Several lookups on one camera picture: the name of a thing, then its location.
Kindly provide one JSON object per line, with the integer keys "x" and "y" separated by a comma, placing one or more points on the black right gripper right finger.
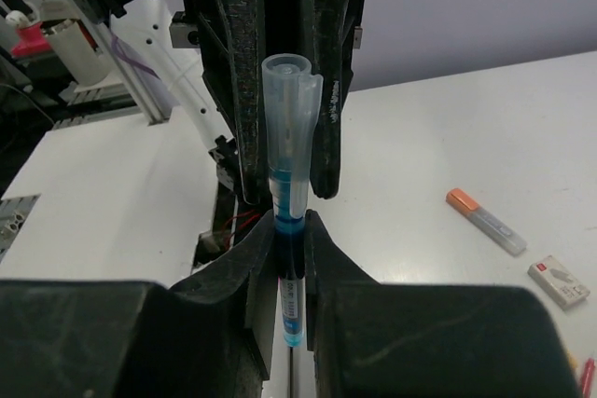
{"x": 372, "y": 339}

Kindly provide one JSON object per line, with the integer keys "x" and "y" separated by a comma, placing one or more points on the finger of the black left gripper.
{"x": 232, "y": 42}
{"x": 327, "y": 39}

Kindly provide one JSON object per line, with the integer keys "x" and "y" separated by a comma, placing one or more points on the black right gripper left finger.
{"x": 209, "y": 335}

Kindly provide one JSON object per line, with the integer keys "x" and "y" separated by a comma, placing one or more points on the clear plastic pen cap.
{"x": 292, "y": 98}

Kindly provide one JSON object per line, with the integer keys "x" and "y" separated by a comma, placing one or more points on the blue gel pen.
{"x": 288, "y": 247}

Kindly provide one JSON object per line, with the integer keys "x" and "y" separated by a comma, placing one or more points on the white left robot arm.
{"x": 165, "y": 35}

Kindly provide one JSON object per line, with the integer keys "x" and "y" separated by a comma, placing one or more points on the orange grey highlighter marker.
{"x": 505, "y": 237}

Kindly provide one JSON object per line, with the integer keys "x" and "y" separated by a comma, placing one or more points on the white staples box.
{"x": 558, "y": 282}

